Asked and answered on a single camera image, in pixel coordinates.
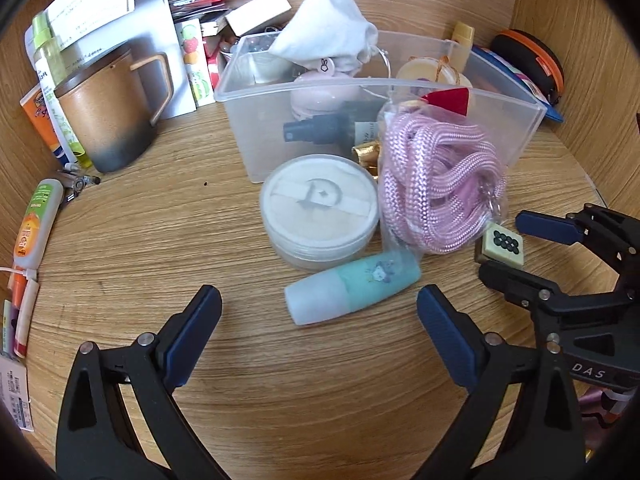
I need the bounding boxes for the mahjong tile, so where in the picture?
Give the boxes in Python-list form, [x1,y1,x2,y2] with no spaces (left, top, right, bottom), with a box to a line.
[474,225,527,267]

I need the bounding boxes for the fruit print box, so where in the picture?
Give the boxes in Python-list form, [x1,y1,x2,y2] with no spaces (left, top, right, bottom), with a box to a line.
[175,19,218,108]

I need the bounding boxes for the clear plastic storage box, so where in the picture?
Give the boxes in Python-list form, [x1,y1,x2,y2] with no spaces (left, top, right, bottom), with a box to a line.
[214,30,548,185]

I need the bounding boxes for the white paper sheet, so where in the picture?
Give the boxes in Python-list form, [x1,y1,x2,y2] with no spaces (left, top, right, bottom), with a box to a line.
[45,0,137,51]

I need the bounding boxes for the gold ribbon ornament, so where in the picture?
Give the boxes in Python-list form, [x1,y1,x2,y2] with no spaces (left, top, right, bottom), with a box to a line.
[351,141,383,178]

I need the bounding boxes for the pink rope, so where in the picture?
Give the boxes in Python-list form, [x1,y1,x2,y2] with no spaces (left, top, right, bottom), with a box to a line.
[376,100,511,263]

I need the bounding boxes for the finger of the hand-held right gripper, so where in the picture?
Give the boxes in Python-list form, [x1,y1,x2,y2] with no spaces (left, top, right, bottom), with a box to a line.
[477,261,569,322]
[515,203,640,276]

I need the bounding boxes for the brown mug with lid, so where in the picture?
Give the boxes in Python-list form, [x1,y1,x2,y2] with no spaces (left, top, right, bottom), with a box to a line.
[53,45,174,174]

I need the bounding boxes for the glass bowl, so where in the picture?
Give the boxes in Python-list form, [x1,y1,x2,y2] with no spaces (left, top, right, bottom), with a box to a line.
[245,35,286,83]

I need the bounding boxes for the wooden desktop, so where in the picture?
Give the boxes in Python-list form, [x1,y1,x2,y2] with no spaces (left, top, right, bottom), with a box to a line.
[0,85,640,480]

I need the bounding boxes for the white paper label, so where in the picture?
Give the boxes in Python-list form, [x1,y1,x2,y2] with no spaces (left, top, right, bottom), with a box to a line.
[0,355,36,433]

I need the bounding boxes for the pink round compact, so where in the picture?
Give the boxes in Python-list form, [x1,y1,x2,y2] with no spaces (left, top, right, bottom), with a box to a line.
[290,71,363,121]

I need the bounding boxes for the small teal bottle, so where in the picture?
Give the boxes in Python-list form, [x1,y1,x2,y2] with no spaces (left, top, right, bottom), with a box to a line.
[284,251,422,327]

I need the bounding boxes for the round white powder box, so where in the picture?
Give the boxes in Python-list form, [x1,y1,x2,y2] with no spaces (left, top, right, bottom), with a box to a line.
[260,154,380,273]

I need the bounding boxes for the yellow sunscreen bottle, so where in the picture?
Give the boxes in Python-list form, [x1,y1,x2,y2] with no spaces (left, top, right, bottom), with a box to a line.
[446,21,475,73]

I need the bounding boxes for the orange and green tube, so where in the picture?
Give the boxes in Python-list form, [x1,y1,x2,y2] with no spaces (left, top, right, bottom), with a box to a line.
[12,178,65,268]

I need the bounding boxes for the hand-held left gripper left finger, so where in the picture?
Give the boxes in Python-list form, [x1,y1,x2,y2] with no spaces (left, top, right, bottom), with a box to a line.
[55,284,231,480]

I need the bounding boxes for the blue pencil case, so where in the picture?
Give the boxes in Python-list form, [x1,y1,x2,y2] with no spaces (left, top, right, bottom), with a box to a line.
[470,45,566,123]

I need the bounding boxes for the red velvet pouch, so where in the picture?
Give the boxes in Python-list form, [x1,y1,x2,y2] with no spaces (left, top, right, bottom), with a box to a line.
[420,87,471,117]

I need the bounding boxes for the dark green spray bottle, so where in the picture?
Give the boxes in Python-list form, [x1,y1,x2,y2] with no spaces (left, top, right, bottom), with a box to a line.
[282,110,381,147]

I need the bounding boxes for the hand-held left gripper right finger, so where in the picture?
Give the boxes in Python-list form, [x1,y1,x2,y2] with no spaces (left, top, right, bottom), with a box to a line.
[415,284,586,480]

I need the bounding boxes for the colourful sachets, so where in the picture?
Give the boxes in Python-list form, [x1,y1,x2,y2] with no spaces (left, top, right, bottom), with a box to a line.
[0,265,41,358]

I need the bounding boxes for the white cloth pouch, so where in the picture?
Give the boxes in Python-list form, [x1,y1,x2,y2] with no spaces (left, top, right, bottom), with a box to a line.
[268,0,379,77]

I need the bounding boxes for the small white box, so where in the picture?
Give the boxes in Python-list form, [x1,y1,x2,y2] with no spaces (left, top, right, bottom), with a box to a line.
[225,0,292,37]

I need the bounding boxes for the black and orange zip case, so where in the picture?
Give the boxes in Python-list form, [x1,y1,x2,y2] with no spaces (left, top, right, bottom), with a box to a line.
[487,29,566,106]

